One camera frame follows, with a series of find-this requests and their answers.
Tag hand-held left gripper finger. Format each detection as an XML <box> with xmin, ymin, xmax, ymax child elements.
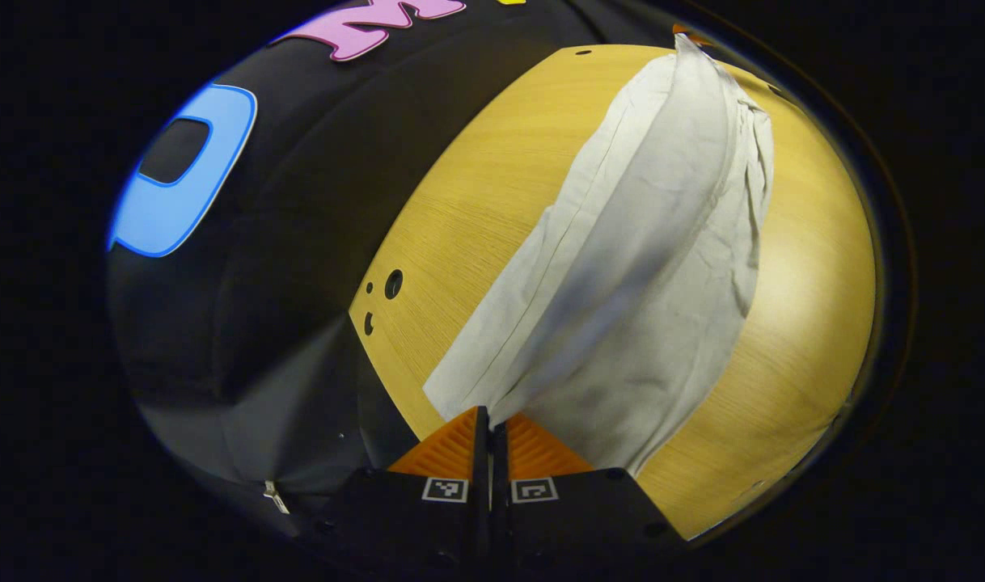
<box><xmin>311</xmin><ymin>406</ymin><xmax>491</xmax><ymax>582</ymax></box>
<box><xmin>491</xmin><ymin>412</ymin><xmax>691</xmax><ymax>582</ymax></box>

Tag white jeans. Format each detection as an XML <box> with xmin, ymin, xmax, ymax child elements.
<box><xmin>422</xmin><ymin>32</ymin><xmax>776</xmax><ymax>479</ymax></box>

